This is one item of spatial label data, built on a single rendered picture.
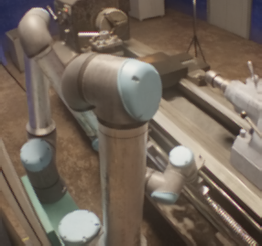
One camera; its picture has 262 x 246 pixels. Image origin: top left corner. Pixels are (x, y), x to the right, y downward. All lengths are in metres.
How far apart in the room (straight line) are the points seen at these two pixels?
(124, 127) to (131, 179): 0.14
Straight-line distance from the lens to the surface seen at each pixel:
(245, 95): 1.32
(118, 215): 0.79
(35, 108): 1.38
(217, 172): 1.39
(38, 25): 1.13
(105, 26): 2.40
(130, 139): 0.64
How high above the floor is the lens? 1.82
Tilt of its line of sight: 35 degrees down
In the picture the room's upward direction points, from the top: 6 degrees counter-clockwise
